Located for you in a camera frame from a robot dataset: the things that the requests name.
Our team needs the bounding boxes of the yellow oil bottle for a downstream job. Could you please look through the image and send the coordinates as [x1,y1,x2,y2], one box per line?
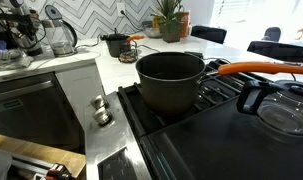
[177,10,191,38]

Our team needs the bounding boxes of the black chair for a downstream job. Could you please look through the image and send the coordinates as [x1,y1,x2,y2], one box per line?
[190,25,228,45]

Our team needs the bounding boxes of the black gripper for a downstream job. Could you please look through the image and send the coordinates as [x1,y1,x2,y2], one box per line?
[0,12,39,39]

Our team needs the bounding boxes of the large pot orange handle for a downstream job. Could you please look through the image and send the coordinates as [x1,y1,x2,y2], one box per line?
[135,51,303,116]

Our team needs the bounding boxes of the clear glass bowl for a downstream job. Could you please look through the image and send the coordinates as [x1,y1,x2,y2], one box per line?
[141,20,163,39]

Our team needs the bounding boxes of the white kitchen cabinet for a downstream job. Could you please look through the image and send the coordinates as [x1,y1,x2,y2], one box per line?
[55,63,106,131]

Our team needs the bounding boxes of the dark dining table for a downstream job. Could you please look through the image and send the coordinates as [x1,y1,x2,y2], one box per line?
[246,40,303,68]

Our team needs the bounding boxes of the steel dishwasher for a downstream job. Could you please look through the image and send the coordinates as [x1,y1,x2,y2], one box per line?
[0,72,85,153]

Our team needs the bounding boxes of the white wall outlet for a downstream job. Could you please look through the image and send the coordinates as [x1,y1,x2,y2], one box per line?
[116,2,127,18]

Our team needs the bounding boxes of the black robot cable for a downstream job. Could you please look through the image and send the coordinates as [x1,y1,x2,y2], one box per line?
[0,2,48,45]

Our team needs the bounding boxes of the checkered dish towel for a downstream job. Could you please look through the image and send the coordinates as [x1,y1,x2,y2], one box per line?
[0,48,35,71]

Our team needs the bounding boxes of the steel gas stove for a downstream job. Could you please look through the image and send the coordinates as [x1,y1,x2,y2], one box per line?
[84,58,303,180]

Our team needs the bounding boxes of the glass electric kettle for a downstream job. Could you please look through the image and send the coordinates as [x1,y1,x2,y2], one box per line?
[41,4,79,58]

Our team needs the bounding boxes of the black power cable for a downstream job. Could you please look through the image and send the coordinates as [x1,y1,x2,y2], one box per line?
[120,9,146,33]

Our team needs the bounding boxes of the blue chair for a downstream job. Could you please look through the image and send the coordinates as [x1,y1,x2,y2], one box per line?
[261,26,282,43]

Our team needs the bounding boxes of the potted green plant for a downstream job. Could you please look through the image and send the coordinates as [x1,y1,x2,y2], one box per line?
[150,0,185,44]

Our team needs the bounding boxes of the small black saucepan orange handle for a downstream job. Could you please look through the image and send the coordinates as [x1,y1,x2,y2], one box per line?
[100,32,146,58]

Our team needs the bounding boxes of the steel stove knob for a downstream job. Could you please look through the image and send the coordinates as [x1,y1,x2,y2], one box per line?
[90,94,109,110]
[92,106,113,127]

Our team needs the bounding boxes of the metal utensil holder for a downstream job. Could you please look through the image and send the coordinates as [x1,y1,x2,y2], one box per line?
[15,31,44,57]

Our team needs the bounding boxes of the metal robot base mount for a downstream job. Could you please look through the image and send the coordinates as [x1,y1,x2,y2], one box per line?
[0,146,72,180]

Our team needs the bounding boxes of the glass carafe black handle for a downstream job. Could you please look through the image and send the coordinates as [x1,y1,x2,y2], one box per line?
[236,79,303,136]

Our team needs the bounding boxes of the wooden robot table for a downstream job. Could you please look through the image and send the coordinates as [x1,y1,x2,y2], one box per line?
[0,132,86,179]

